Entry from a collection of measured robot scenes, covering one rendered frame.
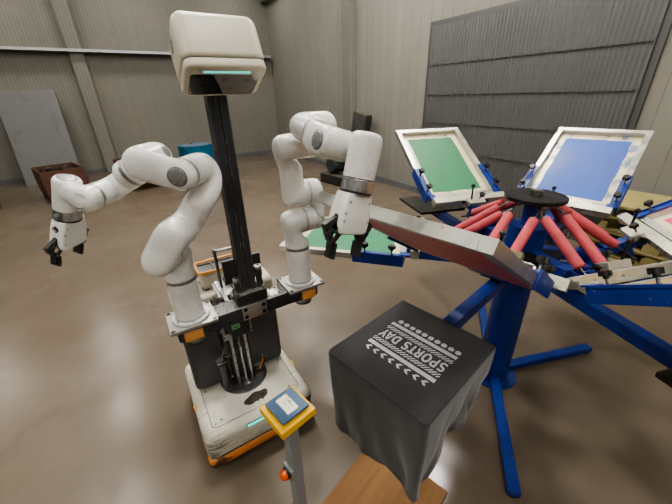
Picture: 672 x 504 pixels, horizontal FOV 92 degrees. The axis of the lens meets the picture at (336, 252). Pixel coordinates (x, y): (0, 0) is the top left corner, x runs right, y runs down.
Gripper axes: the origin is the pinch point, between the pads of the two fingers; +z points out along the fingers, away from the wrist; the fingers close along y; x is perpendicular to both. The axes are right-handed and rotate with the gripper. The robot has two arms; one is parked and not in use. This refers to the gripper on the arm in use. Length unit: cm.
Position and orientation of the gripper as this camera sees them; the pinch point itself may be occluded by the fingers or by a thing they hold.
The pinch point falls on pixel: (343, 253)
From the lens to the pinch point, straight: 79.7
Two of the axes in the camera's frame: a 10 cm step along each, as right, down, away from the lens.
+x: 6.9, 3.0, -6.6
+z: -1.9, 9.5, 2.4
